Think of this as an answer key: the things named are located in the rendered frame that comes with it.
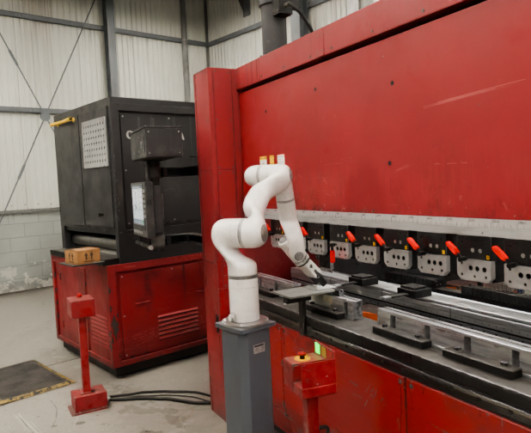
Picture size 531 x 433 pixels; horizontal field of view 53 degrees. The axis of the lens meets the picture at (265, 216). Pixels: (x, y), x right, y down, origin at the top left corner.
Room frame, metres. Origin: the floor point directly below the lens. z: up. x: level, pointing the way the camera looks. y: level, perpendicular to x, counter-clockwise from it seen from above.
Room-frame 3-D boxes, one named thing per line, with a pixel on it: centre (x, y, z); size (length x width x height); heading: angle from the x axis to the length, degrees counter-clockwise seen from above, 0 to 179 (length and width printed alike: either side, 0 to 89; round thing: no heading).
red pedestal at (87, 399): (3.75, 1.34, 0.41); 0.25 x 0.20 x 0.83; 119
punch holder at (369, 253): (2.44, -0.49, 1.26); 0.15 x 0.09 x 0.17; 29
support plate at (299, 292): (2.70, -0.18, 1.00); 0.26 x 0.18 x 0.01; 119
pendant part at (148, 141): (3.64, 0.73, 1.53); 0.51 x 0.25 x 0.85; 25
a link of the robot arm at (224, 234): (2.15, 0.13, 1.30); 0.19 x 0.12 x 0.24; 66
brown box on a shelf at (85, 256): (4.22, 1.48, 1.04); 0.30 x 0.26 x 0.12; 40
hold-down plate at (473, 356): (1.86, -0.74, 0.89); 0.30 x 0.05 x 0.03; 29
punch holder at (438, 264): (2.09, -0.68, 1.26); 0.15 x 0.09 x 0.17; 29
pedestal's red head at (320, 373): (2.27, -0.16, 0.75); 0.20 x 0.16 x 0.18; 20
